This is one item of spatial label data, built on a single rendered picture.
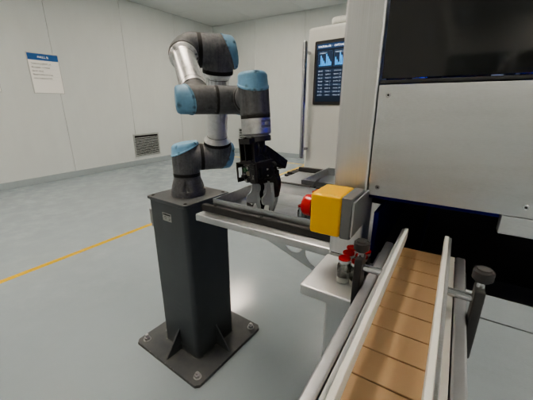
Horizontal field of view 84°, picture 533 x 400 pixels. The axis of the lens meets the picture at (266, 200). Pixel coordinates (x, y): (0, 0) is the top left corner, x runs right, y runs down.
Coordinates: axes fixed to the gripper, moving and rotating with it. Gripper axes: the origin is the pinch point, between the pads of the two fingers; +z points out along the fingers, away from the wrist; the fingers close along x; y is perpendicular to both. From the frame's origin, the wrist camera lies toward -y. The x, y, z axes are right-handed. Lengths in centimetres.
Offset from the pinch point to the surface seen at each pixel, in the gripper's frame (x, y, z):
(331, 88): -24, -87, -38
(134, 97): -523, -250, -92
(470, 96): 46, 8, -24
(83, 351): -104, 26, 80
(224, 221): -5.4, 11.4, 1.3
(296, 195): -3.1, -19.1, 1.0
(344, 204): 31.3, 18.2, -9.5
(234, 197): -14.6, -1.7, -1.4
